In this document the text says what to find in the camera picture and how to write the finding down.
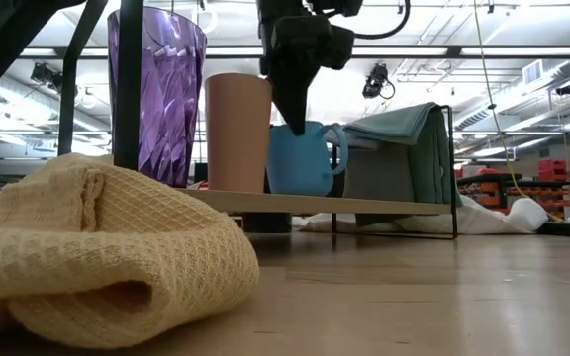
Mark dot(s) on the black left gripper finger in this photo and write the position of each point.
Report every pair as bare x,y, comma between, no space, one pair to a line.
296,99

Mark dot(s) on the blue mug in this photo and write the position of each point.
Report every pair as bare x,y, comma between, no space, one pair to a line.
297,163

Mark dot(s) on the peach plastic cup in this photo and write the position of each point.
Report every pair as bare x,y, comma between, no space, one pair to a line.
238,133

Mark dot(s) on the purple faceted plastic tumbler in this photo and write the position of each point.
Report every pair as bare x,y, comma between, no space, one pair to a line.
171,99

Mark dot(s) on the orange faceted plastic tumbler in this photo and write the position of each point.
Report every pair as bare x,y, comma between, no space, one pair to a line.
198,186

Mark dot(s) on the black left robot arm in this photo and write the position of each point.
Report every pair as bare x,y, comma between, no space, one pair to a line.
18,25

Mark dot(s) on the red storage bin stack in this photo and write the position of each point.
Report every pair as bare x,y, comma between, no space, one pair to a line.
552,170

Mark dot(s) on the teal cloth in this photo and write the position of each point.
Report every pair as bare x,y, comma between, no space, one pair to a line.
413,128

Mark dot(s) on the white crumpled cloth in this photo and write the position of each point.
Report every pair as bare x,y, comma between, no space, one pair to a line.
488,220

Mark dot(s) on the yellow waffle cloth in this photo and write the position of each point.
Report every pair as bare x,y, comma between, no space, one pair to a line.
92,247

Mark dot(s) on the orange bin shelving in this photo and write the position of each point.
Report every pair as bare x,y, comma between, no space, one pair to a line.
542,198

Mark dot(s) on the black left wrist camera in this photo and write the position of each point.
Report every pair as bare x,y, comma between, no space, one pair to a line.
343,47

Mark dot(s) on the black ceiling camera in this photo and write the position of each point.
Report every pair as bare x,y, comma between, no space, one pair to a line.
375,79
567,88
45,74

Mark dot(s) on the wooden shelf with black frame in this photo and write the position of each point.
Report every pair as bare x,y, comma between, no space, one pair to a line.
314,203

